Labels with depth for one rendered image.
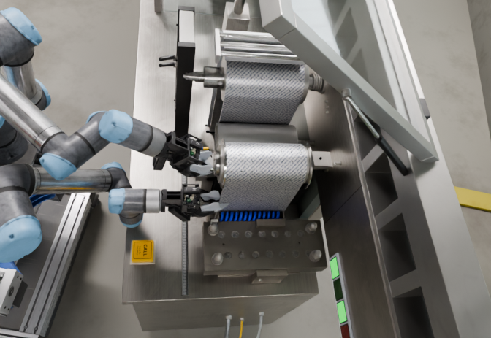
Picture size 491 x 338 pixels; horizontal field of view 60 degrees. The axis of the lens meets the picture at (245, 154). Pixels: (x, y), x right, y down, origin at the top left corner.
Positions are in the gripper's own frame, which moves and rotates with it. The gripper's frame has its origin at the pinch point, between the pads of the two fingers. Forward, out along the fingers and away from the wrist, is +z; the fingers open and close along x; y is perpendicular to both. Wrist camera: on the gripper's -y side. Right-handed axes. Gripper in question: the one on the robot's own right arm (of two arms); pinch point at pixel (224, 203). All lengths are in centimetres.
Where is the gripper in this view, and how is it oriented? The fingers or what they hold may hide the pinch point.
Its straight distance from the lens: 137.8
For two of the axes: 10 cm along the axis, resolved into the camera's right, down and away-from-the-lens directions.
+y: 1.6, -4.7, -8.7
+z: 9.8, 0.1, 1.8
